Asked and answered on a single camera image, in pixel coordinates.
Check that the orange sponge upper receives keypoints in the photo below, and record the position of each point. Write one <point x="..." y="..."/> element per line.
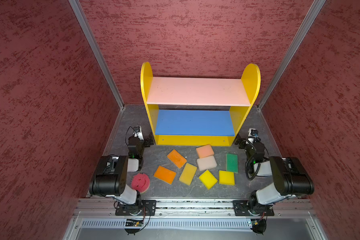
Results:
<point x="175" y="157"/>

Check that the bright yellow square sponge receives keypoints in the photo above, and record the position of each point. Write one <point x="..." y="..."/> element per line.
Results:
<point x="226" y="178"/>

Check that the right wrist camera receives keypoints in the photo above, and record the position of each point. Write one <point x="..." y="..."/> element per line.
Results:
<point x="253" y="135"/>

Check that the round pink smiley sponge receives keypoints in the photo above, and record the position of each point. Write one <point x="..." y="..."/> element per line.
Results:
<point x="140" y="183"/>

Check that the left circuit board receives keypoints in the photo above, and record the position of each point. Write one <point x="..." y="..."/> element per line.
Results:
<point x="134" y="223"/>

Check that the pale yellow sponge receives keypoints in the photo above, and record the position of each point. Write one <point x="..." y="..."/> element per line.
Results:
<point x="188" y="174"/>

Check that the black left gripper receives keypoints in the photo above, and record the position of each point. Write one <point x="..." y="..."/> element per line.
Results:
<point x="148" y="142"/>

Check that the bright yellow diamond sponge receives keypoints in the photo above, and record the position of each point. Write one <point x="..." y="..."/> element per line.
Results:
<point x="208" y="179"/>

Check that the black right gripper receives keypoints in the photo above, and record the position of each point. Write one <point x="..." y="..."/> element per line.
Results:
<point x="240" y="142"/>

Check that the green yellow scouring sponge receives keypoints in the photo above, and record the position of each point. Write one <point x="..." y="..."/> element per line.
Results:
<point x="232" y="163"/>

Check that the peach orange sponge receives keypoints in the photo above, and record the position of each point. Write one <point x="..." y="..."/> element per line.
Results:
<point x="205" y="151"/>

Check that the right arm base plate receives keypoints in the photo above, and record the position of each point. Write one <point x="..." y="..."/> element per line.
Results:
<point x="245" y="209"/>

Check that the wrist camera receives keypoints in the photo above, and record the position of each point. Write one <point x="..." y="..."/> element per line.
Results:
<point x="253" y="135"/>
<point x="138" y="132"/>

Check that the circuit board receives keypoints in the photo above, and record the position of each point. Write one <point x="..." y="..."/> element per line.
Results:
<point x="134" y="223"/>
<point x="258" y="223"/>

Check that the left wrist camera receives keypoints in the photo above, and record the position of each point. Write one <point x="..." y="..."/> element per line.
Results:
<point x="138" y="132"/>

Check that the aluminium mounting rail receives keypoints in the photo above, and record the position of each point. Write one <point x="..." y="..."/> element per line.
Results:
<point x="198" y="208"/>

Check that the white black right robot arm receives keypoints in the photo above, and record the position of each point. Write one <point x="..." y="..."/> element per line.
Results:
<point x="290" y="179"/>

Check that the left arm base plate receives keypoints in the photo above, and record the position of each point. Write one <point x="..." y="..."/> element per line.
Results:
<point x="143" y="208"/>

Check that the white sponge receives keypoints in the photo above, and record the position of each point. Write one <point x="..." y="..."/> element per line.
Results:
<point x="206" y="163"/>

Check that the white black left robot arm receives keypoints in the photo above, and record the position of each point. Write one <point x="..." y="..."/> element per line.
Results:
<point x="119" y="178"/>

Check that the right circuit board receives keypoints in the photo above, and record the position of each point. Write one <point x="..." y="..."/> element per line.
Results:
<point x="258" y="223"/>

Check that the yellow shelf with coloured boards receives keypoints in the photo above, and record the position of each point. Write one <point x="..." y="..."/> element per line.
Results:
<point x="198" y="111"/>

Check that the orange sponge lower left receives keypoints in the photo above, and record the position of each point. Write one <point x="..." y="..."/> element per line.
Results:
<point x="165" y="175"/>

